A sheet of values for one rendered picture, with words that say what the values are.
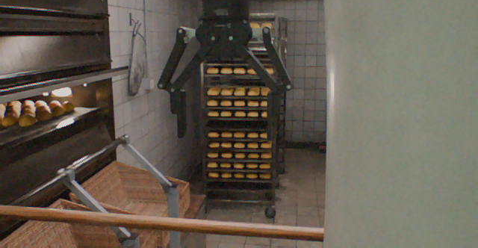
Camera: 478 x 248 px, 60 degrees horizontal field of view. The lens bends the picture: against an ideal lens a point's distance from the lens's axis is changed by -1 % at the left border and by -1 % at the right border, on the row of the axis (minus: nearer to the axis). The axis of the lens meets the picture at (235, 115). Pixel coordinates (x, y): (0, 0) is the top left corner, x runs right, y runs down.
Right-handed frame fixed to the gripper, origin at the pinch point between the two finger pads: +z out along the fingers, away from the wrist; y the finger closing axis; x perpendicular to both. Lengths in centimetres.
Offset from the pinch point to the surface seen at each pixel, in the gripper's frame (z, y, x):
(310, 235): 28.8, 14.7, 21.9
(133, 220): 27.8, -25.3, 22.4
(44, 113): 28, -115, 131
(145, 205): 92, -77, 166
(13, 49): -7, -101, 93
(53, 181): 31, -63, 51
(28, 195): 31, -63, 39
